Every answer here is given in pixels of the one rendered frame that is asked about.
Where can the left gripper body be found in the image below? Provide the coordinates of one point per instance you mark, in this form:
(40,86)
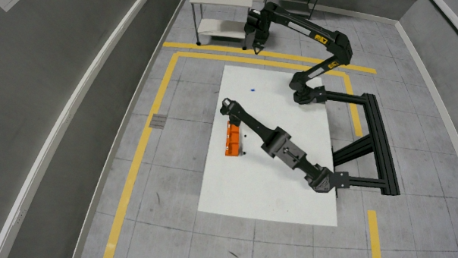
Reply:
(236,122)

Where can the orange rack of bins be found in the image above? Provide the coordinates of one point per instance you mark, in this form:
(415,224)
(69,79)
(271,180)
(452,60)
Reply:
(232,143)

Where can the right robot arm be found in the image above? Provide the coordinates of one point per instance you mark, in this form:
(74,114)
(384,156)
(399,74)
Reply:
(339,46)

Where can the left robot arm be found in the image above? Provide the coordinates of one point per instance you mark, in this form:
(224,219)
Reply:
(287,151)

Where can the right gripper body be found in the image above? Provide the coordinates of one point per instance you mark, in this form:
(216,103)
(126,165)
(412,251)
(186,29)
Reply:
(264,37)

